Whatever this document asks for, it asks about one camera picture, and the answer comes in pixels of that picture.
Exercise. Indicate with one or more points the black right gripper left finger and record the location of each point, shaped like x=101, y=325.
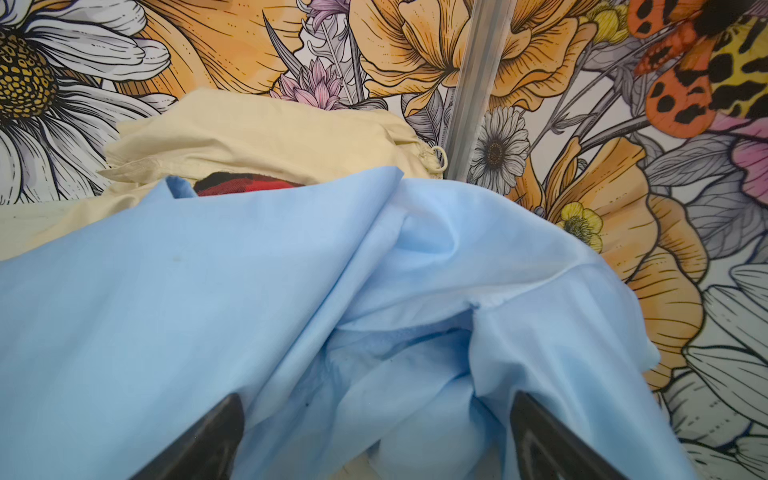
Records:
x=206, y=451

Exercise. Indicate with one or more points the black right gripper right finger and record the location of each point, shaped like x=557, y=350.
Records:
x=547, y=449

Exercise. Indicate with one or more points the light blue cloth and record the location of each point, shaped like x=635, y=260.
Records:
x=374, y=313

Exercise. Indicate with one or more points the red black plaid shirt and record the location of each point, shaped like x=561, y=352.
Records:
x=224, y=183

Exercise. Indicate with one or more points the beige cloth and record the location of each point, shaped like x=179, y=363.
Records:
x=212, y=131

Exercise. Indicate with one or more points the aluminium corner post right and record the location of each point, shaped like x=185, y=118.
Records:
x=489, y=29

